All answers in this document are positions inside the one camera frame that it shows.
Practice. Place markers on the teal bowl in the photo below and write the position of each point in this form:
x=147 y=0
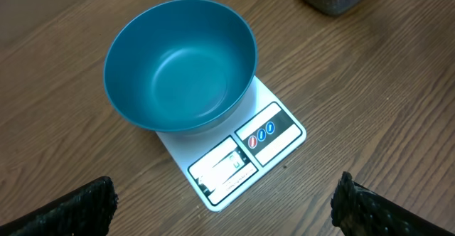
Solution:
x=181 y=66

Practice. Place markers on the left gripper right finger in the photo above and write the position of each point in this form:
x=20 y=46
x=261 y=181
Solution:
x=358 y=211

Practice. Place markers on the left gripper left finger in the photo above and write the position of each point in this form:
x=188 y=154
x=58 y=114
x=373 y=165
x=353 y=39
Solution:
x=87 y=210

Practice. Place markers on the white kitchen scale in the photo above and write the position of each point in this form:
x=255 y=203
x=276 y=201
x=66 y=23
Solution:
x=223 y=162

